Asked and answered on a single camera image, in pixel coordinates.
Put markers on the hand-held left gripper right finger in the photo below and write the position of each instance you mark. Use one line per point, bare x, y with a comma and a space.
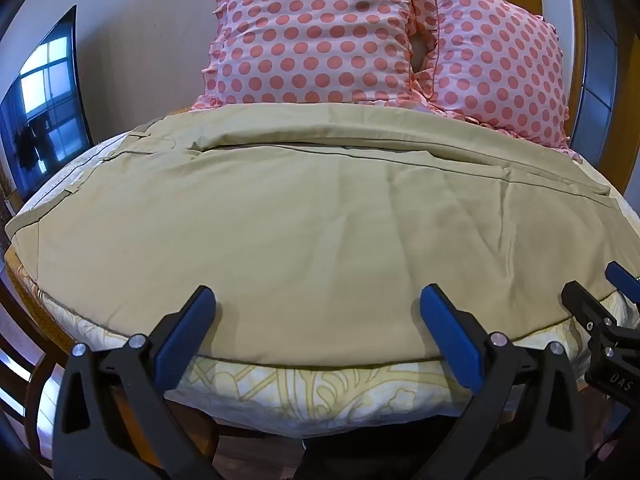
452, 332

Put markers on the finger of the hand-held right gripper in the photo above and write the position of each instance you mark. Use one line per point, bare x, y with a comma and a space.
582, 305
622, 280

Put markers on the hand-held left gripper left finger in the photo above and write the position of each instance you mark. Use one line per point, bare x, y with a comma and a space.
180, 336

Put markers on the beige pants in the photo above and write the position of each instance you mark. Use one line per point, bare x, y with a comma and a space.
310, 240

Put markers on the white yellow patterned bed sheet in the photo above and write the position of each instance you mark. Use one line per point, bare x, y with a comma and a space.
310, 392

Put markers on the dark wooden chair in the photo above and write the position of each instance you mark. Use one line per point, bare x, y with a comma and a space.
22, 360

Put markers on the dark glass door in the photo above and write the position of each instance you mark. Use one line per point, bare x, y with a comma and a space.
607, 60

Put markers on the pink polka dot pillow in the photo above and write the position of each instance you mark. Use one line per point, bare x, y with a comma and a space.
315, 35
495, 55

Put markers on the black television screen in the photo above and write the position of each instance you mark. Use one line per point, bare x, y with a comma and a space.
45, 105

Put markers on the wooden bed frame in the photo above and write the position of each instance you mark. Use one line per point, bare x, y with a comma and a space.
110, 360

